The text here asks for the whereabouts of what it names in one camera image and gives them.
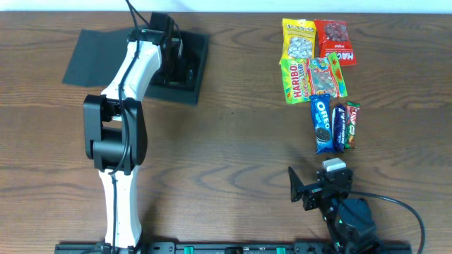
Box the green Haribo gummy bag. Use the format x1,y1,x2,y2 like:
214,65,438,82
280,52,348,104

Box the yellow candy bag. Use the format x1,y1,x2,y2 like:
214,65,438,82
280,18,316,61

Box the blue Oreo cookie pack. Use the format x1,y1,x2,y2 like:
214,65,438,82
309,94,334,154

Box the green red Milo bar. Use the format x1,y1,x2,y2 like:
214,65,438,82
345,102,361,149

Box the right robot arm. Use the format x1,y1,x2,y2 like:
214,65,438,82
288,167,388,253

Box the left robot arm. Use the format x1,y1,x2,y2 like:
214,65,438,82
83,29,193,253

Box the black gift box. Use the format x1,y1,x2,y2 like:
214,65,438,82
63,28,209,105

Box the dark blue Dairy Milk bar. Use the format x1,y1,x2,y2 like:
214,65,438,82
332,104,346,152

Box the red Hacks candy bag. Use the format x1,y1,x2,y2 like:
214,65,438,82
314,20,357,66

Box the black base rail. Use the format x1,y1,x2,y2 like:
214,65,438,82
54,241,412,254

